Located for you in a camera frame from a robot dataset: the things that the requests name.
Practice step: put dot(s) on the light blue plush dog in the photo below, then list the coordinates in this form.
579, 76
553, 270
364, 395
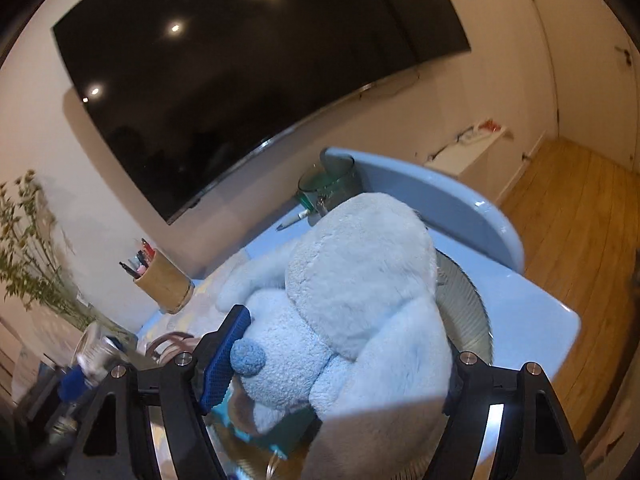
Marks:
360, 285

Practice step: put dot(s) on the white marker pen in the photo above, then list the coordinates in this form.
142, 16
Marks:
295, 220

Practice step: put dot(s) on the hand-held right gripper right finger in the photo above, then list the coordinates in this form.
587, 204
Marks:
470, 385

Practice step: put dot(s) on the cardboard pen holder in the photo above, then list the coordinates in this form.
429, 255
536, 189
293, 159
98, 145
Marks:
165, 285

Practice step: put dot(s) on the white low cabinet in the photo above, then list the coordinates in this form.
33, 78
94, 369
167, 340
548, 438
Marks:
470, 170

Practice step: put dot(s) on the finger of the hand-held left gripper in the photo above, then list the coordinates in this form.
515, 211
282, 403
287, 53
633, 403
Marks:
75, 385

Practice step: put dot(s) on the green plant stems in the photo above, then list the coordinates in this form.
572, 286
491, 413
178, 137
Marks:
30, 270

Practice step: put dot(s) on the ribbed round container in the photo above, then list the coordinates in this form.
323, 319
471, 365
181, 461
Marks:
465, 310

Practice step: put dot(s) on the green glass cup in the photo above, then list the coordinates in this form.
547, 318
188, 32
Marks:
340, 180

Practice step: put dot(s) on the bunch of pens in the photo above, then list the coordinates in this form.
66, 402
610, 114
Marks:
137, 260

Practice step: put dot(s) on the black wall television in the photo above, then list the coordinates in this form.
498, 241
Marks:
225, 85

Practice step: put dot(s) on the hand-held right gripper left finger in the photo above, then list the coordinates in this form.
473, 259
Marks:
225, 365

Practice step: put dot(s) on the white power strip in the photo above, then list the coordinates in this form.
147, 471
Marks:
482, 130

